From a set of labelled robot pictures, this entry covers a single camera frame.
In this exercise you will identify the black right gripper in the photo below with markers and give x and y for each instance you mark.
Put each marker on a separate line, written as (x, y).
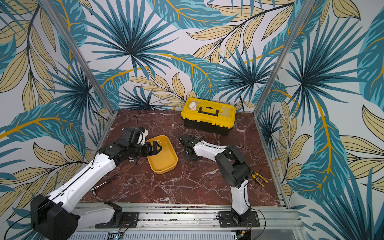
(188, 147)

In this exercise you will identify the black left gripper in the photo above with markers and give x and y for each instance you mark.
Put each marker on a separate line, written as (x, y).
(155, 151)

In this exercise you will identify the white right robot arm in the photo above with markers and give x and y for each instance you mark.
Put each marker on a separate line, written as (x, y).
(232, 164)

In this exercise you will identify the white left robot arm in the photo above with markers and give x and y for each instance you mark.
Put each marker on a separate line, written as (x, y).
(54, 216)

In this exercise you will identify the small ratchet tool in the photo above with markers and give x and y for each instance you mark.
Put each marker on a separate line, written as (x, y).
(93, 190)

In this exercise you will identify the yellow plastic tray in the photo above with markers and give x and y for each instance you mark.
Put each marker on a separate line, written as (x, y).
(167, 159)

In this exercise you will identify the yellow and black toolbox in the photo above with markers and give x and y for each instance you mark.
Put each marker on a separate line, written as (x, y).
(210, 116)

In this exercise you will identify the white roll in toolbox lid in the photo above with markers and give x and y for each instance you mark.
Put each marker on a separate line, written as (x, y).
(193, 106)

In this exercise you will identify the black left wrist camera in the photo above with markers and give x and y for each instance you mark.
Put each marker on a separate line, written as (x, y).
(134, 136)

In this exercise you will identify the yellow handled pliers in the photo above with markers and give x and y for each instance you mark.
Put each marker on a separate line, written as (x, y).
(259, 179)

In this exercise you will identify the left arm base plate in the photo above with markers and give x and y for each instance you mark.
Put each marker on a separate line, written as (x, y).
(121, 220)

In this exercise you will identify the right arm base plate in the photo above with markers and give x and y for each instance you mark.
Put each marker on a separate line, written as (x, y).
(238, 219)

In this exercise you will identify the aluminium front rail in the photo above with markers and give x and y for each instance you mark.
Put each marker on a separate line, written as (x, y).
(183, 217)

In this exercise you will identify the left aluminium corner post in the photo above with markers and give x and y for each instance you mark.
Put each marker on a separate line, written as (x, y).
(57, 20)

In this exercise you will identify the aluminium corner post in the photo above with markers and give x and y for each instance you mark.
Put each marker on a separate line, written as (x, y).
(291, 37)
(57, 20)

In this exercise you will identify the right aluminium corner post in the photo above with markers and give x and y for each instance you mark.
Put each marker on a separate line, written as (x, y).
(291, 37)

